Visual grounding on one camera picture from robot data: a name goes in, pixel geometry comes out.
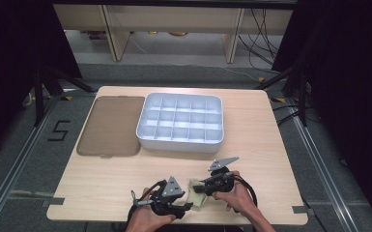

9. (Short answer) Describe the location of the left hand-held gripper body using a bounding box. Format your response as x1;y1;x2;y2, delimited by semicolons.
148;176;187;217

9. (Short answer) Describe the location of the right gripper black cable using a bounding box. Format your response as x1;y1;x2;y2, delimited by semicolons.
233;174;259;215

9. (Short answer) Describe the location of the bundle of black cables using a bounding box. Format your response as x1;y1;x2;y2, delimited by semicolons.
237;8;285;72

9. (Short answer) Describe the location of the pale green sock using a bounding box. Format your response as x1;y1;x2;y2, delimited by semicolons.
186;179;209;213

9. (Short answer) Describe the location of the black curtain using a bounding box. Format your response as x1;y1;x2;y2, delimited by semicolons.
0;0;83;163
271;0;372;231

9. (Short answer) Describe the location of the brown translucent lid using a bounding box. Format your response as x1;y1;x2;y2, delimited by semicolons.
75;95;146;160

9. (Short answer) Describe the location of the pale wooden desk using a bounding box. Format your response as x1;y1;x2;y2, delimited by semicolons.
51;3;297;64

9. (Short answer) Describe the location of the grey tape strip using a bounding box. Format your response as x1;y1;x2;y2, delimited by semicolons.
291;205;314;217
41;196;66;208

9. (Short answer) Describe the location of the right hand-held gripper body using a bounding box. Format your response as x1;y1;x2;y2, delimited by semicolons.
202;156;241;197

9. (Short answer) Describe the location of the white divided storage box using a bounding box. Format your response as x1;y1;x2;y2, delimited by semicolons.
135;92;225;155

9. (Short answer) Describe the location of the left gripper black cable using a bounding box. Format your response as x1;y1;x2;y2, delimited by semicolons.
127;180;168;227

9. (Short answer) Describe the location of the person's left hand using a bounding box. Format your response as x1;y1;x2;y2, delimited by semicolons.
125;187;177;231

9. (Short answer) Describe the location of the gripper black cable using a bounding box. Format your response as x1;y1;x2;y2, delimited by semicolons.
127;180;168;227
233;174;259;215

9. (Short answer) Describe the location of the person's right hand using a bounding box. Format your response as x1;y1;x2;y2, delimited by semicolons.
212;170;256;220

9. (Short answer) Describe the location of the aluminium floor rail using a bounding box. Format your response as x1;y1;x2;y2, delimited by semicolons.
0;95;62;232
285;99;359;232

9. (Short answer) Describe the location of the black floor cable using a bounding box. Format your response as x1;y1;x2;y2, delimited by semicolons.
272;103;318;128

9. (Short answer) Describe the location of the black metal stand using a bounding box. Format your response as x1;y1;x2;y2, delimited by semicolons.
253;63;309;128
33;65;99;128

